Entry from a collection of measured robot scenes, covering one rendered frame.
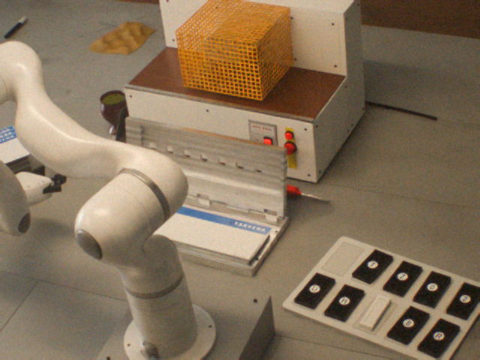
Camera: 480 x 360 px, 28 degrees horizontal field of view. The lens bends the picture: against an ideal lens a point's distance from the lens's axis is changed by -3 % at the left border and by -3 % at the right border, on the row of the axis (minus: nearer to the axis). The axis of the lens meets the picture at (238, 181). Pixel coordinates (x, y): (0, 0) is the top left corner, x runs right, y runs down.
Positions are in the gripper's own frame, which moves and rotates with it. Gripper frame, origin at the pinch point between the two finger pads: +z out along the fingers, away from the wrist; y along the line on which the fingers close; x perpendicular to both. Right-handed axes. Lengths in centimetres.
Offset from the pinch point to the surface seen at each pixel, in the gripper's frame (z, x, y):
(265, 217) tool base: 19, -7, 50
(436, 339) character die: -4, -14, 102
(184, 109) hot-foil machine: 33.1, 11.3, 19.1
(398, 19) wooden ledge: 125, 23, 47
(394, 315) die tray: 1, -14, 90
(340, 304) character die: -1, -13, 78
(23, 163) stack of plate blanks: 14.5, -5.5, -20.6
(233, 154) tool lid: 18.3, 7.8, 41.4
